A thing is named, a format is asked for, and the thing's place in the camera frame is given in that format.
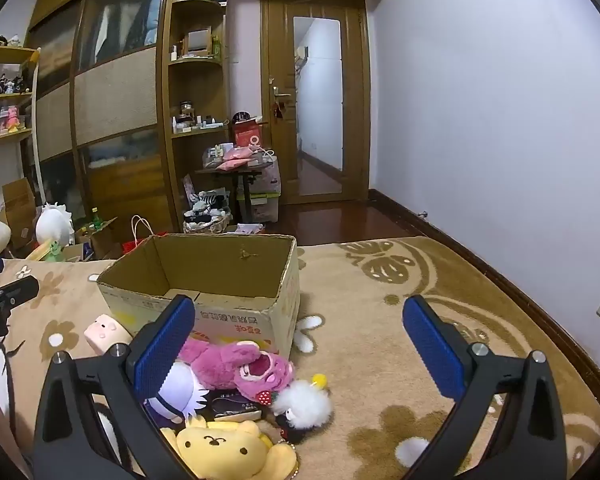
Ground wicker basket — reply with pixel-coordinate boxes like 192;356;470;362
182;212;233;234

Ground yellow bear plush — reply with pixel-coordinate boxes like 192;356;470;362
160;417;298;480

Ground metal door handle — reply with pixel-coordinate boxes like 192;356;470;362
272;77;293;111

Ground striped zebra plush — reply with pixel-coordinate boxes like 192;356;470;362
187;190;231;221

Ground red paper bag white handles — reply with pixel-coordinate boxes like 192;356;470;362
122;215;156;257

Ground wooden wardrobe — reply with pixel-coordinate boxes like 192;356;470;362
25;0;181;241

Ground wooden display shelf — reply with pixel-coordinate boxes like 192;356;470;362
0;45;41;146

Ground pink bear plush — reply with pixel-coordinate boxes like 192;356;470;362
177;337;296;406

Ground brown flower printed blanket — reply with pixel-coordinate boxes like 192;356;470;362
0;235;600;480

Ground cardboard box with bottles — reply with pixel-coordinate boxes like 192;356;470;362
75;217;123;261

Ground wooden door with glass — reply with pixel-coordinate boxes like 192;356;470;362
260;0;371;206

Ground white-haired purple doll plush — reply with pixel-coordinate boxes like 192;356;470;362
145;362;213;423

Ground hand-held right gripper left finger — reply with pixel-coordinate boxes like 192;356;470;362
32;294;197;480

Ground row of dark figurines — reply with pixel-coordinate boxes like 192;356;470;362
0;67;31;96

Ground small black packet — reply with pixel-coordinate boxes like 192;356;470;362
207;392;263;421

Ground wooden corner shelf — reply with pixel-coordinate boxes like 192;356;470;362
162;0;231;233

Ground flat brown cardboard box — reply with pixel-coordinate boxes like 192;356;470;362
2;177;38;251

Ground white spiky round plush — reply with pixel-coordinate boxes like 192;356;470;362
35;202;76;248

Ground white fluffy sheep plush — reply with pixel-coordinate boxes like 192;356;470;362
272;372;333;445

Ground wooden picture frame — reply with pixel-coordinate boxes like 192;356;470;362
185;27;212;53

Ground pink pig plush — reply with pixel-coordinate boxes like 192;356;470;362
84;314;132;356

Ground small dark side table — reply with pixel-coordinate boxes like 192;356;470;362
195;162;276;226

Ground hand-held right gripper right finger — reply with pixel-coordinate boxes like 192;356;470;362
402;295;568;480

